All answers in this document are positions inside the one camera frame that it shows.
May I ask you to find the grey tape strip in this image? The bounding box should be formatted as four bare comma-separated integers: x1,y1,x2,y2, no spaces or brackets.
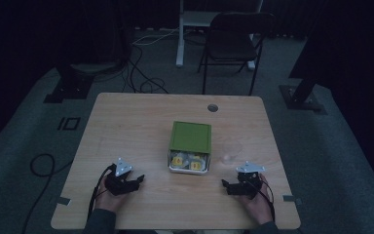
281,193,303,207

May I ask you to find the left hand-held gripper cable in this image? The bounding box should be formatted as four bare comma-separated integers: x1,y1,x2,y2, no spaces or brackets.
87,163,117,222

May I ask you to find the black cable bundle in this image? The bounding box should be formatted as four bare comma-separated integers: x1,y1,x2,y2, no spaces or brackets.
122,43,170,95

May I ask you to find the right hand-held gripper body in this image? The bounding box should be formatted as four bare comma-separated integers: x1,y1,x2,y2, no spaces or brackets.
235,161,267,200

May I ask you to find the person's right hand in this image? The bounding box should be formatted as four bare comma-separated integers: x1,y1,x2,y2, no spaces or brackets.
239,173,275,226

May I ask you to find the black floor cable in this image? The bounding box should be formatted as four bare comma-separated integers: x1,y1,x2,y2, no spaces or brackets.
20,152,75,234

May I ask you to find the tray of yellow items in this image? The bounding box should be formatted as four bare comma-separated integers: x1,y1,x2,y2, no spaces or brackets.
167,149,212,176

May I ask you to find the right hand-held gripper cable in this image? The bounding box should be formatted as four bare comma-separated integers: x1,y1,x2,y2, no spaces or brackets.
256,178,277,222

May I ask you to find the clear plastic cup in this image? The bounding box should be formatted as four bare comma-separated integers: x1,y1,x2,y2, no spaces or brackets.
219,139,244,164

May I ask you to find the white cable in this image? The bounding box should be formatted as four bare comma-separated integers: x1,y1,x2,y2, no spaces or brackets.
131,26,180,47

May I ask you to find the white desk frame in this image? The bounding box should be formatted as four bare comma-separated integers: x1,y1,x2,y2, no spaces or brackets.
175,0,265,71

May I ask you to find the green box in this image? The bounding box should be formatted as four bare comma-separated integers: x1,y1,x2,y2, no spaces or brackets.
168,120,213,156

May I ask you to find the clear packet with yellow label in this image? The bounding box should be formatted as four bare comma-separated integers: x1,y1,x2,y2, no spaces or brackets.
169,151,190,170
186,152,208,173

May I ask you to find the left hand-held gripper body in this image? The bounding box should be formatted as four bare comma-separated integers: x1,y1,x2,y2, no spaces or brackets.
104,157,140,197

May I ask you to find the black folding chair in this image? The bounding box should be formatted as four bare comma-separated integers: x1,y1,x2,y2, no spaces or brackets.
197,12,276,97

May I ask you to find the hand-held gripper cable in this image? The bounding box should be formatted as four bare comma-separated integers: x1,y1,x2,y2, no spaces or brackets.
256,178,277,222
87,163,117,222

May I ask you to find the black stand base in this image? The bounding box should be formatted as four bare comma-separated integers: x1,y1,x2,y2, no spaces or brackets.
43,63,95,104
279,77,328,116

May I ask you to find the person's left hand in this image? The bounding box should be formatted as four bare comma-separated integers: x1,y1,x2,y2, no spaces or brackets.
93,175,129,215

